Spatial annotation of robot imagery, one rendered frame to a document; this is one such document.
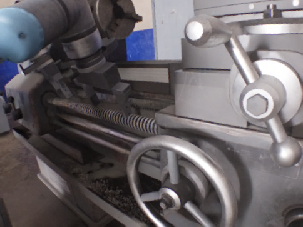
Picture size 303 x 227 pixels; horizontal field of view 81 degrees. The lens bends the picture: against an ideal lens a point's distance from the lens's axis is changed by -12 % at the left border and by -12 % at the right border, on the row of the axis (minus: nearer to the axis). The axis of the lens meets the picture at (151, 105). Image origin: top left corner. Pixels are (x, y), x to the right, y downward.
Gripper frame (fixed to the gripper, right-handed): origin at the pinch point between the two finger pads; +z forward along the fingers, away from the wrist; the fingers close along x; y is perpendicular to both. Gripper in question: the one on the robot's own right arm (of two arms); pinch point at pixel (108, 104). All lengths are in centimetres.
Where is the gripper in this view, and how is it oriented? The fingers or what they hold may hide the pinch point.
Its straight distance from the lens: 59.2
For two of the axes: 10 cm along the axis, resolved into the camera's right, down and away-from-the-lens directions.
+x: 8.2, 2.2, -5.3
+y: -5.4, 6.2, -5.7
